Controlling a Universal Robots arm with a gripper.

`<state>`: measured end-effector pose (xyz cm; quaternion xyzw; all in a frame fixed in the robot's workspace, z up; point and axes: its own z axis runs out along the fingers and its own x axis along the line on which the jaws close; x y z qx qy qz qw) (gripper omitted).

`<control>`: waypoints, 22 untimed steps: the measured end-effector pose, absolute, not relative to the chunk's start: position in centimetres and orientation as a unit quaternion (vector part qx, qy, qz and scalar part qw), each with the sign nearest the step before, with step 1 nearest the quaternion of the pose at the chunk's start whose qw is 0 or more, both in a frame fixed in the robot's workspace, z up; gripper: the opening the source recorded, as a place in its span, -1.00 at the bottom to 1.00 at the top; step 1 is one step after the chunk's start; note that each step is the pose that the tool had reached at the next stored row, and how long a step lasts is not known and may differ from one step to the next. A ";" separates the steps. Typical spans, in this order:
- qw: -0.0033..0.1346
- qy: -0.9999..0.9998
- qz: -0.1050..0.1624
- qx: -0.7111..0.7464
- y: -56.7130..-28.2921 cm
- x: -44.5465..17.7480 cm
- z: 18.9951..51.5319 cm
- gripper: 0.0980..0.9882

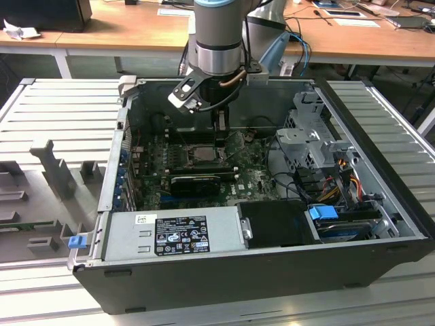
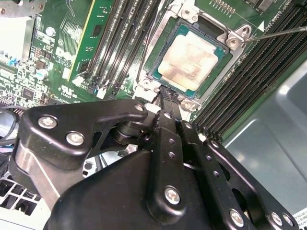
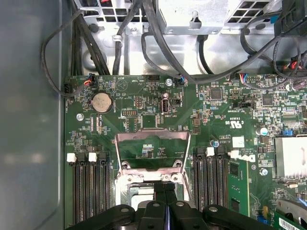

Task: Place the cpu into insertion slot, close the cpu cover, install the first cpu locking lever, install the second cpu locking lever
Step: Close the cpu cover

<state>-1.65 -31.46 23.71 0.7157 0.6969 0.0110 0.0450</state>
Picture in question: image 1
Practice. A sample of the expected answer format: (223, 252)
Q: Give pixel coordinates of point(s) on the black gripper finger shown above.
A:
(220, 136)

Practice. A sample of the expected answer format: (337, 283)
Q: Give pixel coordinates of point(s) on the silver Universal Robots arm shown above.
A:
(217, 30)

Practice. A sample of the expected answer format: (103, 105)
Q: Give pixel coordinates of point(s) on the CPU socket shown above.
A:
(188, 159)

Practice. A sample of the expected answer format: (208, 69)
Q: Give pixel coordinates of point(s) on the blue expansion slot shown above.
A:
(164, 198)

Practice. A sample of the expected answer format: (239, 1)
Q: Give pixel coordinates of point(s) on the round coin cell battery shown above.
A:
(249, 137)

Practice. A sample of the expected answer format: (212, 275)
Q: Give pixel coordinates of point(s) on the green motherboard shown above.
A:
(251, 183)

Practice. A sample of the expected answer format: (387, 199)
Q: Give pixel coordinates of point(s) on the black graphics card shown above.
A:
(193, 186)

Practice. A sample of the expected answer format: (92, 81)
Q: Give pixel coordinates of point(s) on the pale blue teach pendant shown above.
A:
(273, 56)

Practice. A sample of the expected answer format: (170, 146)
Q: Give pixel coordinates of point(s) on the metal drive cage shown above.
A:
(295, 139)

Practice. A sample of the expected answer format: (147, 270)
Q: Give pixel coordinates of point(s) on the white power adapter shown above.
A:
(286, 69)

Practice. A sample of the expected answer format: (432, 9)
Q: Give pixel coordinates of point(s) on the white paper sheet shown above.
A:
(357, 22)
(173, 12)

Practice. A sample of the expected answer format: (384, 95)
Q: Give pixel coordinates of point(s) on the wooden desk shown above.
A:
(119, 30)

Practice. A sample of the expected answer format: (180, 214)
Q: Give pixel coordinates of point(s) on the hard disk in blue carrier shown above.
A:
(321, 214)

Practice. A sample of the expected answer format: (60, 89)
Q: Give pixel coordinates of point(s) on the grey power supply unit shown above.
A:
(129, 234)

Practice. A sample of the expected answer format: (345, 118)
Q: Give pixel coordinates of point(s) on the black open PC case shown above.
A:
(238, 282)

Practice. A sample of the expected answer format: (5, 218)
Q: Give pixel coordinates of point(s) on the dark tablet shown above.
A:
(343, 13)

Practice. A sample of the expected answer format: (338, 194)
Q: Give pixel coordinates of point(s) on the blue case latch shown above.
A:
(76, 242)

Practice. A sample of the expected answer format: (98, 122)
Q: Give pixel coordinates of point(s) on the grey parts rack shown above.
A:
(51, 203)

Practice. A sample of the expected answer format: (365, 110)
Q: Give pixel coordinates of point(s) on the black computer box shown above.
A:
(44, 15)

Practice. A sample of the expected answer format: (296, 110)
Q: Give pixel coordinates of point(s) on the crumpled white paper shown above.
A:
(20, 32)

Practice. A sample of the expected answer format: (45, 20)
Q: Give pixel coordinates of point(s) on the dark laptop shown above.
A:
(408, 22)

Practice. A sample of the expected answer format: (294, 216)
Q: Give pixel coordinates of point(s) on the green RAM stick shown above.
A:
(27, 225)

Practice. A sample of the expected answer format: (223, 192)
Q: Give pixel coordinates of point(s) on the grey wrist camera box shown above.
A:
(185, 102)
(258, 78)

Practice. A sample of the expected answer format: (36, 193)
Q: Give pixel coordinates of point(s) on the metal disk bay frame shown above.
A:
(384, 225)

